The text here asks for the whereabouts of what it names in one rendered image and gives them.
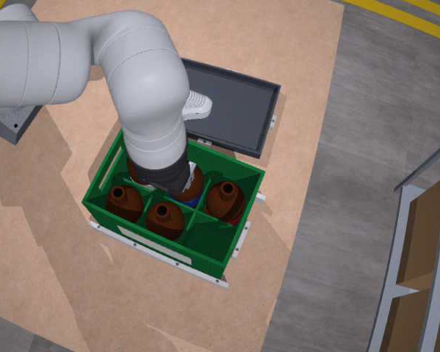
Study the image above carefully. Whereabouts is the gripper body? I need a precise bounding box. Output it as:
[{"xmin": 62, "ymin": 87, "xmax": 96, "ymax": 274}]
[{"xmin": 123, "ymin": 90, "xmax": 212, "ymax": 196}]

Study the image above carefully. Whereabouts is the green plastic crate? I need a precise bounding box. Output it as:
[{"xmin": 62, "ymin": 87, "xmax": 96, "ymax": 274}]
[{"xmin": 94, "ymin": 140, "xmax": 265, "ymax": 279}]

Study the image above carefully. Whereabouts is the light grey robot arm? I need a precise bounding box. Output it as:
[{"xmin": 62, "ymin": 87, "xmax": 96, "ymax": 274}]
[{"xmin": 0, "ymin": 4, "xmax": 190, "ymax": 151}]

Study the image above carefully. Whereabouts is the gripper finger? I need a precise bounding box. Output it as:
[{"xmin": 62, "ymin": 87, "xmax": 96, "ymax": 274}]
[{"xmin": 183, "ymin": 161, "xmax": 196, "ymax": 192}]

